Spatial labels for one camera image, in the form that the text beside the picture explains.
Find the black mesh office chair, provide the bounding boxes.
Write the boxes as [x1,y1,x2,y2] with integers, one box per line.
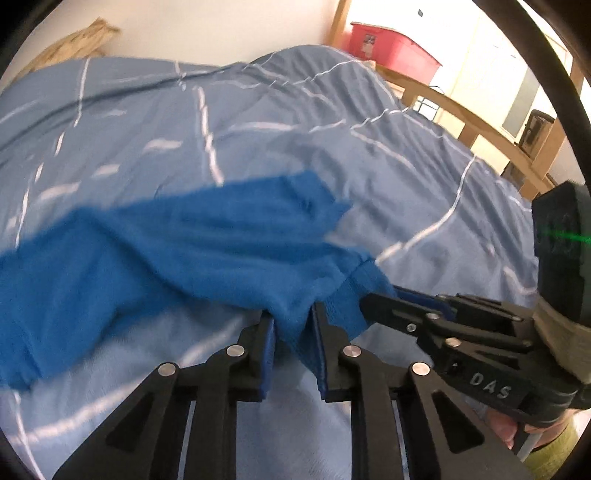
[519,108,555,149]

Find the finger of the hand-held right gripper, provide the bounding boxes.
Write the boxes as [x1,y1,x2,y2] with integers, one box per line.
[394,286,462,324]
[361,292,444,344]

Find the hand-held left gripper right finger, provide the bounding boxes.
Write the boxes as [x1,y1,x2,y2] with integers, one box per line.
[310,302,536,480]

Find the blue checked duvet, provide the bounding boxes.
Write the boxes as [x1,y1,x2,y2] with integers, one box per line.
[0,44,543,480]

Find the blue pants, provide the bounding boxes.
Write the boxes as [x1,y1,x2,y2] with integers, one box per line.
[0,171,398,393]

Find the red storage box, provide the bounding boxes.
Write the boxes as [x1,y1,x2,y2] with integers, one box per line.
[347,22,443,88]

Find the black cable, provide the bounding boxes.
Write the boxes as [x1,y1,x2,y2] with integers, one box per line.
[475,0,591,185]

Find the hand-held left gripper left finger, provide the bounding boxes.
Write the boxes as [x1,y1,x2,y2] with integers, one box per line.
[52,310,278,480]

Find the wooden bed frame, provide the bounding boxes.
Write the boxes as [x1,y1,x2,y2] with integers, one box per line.
[330,0,583,199]

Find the person's right hand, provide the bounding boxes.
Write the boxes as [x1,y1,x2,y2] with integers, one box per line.
[487,408,520,446]

